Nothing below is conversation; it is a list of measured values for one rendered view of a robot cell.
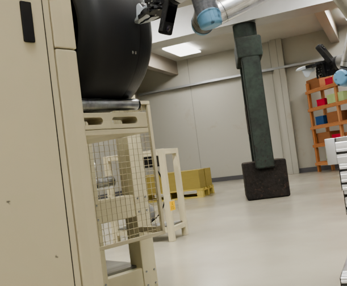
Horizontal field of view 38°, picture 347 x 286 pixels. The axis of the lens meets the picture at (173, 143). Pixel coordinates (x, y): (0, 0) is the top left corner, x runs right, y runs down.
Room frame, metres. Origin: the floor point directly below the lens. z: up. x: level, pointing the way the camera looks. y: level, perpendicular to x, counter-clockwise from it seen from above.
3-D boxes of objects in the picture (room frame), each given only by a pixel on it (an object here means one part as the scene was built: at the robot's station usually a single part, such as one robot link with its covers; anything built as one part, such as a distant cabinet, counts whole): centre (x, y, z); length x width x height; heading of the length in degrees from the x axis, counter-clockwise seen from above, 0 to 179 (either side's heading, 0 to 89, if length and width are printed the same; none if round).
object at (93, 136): (1.89, 0.34, 0.80); 0.37 x 0.36 x 0.02; 45
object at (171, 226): (4.55, 0.31, 0.40); 0.60 x 0.35 x 0.80; 67
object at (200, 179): (9.57, 0.10, 0.25); 1.45 x 1.04 x 0.50; 67
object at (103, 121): (1.79, 0.24, 0.84); 0.36 x 0.09 x 0.06; 135
